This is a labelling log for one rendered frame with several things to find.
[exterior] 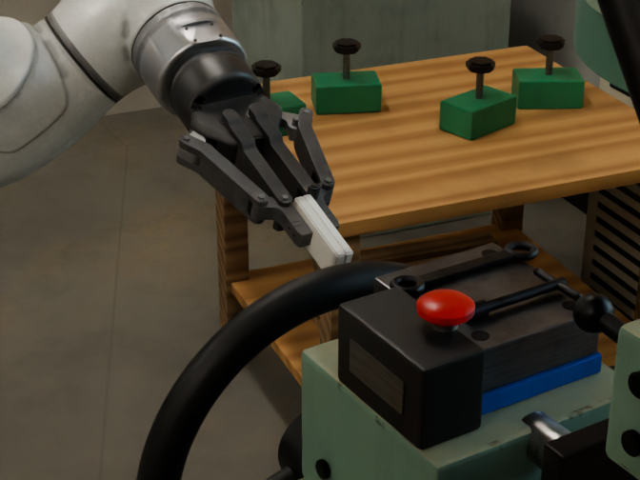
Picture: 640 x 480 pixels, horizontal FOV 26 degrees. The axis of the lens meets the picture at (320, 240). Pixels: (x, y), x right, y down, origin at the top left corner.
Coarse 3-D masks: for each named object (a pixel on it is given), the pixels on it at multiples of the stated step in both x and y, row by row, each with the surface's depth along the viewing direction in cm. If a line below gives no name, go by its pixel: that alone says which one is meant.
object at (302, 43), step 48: (240, 0) 312; (288, 0) 283; (336, 0) 279; (384, 0) 283; (432, 0) 287; (480, 0) 292; (288, 48) 288; (384, 48) 288; (432, 48) 292; (480, 48) 297
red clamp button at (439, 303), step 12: (420, 300) 71; (432, 300) 71; (444, 300) 71; (456, 300) 71; (468, 300) 71; (420, 312) 71; (432, 312) 70; (444, 312) 70; (456, 312) 70; (468, 312) 70; (444, 324) 70; (456, 324) 70
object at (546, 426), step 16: (528, 416) 73; (544, 416) 73; (544, 432) 71; (560, 432) 71; (576, 432) 66; (592, 432) 66; (528, 448) 72; (544, 448) 65; (560, 448) 64; (576, 448) 64; (592, 448) 65; (544, 464) 65; (560, 464) 64; (576, 464) 64; (592, 464) 65; (608, 464) 66
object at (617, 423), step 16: (624, 336) 60; (624, 352) 60; (624, 368) 60; (624, 384) 60; (624, 400) 61; (624, 416) 61; (608, 432) 62; (624, 432) 61; (608, 448) 62; (624, 448) 61; (624, 464) 62
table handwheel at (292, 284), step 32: (288, 288) 87; (320, 288) 88; (352, 288) 89; (256, 320) 86; (288, 320) 87; (224, 352) 86; (256, 352) 87; (192, 384) 85; (224, 384) 86; (160, 416) 86; (192, 416) 86; (160, 448) 86; (288, 448) 94
